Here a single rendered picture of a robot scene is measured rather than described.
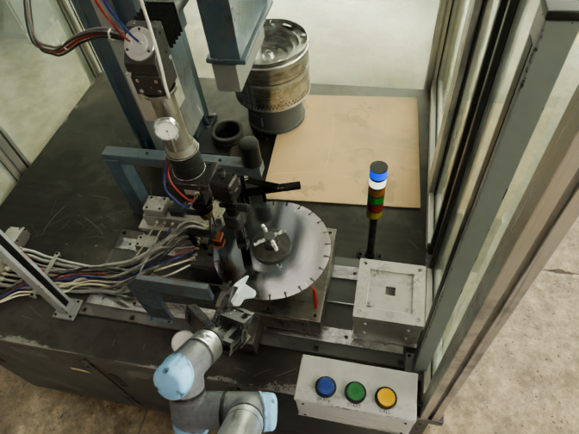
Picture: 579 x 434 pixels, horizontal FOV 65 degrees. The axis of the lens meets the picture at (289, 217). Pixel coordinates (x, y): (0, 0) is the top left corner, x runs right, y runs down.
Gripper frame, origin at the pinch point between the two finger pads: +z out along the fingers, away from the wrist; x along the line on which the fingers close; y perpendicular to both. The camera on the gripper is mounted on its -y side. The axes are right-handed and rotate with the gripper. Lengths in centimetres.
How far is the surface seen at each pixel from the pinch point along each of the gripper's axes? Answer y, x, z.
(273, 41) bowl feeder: -33, 64, 74
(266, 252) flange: 0.7, 9.9, 10.5
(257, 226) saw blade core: -6.1, 13.4, 17.7
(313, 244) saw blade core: 11.4, 13.3, 17.5
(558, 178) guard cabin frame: 51, 55, -45
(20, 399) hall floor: -109, -101, 18
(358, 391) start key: 35.0, -8.3, -6.8
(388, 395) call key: 41.4, -7.5, -5.5
